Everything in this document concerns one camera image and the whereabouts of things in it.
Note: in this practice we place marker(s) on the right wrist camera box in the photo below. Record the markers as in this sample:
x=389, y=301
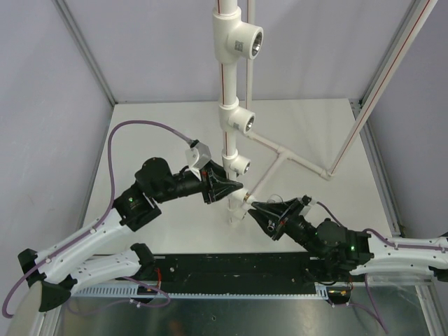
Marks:
x=308, y=203

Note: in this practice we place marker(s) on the white PVC pipe frame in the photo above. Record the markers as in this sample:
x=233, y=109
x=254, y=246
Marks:
x=237, y=42

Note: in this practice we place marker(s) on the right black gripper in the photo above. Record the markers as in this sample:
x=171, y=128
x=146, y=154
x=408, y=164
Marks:
x=269, y=222

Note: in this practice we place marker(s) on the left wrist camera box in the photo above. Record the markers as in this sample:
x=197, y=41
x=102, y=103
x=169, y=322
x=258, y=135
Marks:
x=198, y=155

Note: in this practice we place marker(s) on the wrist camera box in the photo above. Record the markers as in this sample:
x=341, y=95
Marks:
x=308, y=203
x=198, y=155

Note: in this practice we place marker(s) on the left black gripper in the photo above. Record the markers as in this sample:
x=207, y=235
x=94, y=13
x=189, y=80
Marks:
x=218, y=188

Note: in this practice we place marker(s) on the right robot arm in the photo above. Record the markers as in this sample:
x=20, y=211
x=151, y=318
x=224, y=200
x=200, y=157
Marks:
x=344, y=251

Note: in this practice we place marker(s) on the aluminium table frame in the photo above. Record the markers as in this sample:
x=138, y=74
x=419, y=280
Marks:
x=389, y=303

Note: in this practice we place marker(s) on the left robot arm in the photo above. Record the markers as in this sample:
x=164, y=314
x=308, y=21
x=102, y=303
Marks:
x=68, y=267

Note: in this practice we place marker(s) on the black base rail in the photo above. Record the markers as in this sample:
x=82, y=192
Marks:
x=244, y=273

